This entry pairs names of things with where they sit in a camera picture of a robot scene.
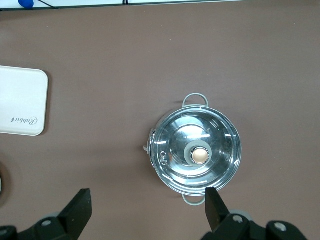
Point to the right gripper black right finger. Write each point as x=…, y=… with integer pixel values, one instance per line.
x=215, y=212

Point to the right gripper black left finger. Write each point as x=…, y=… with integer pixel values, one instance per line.
x=77, y=212

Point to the round cream plate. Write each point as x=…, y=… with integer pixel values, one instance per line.
x=1, y=185

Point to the glass pot lid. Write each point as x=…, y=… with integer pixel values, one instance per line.
x=175, y=140

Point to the stainless steel pot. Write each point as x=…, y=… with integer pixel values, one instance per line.
x=153, y=140

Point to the cream rabbit print tray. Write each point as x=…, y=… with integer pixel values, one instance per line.
x=22, y=100

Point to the blue round cap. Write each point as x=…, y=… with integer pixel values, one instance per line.
x=25, y=3

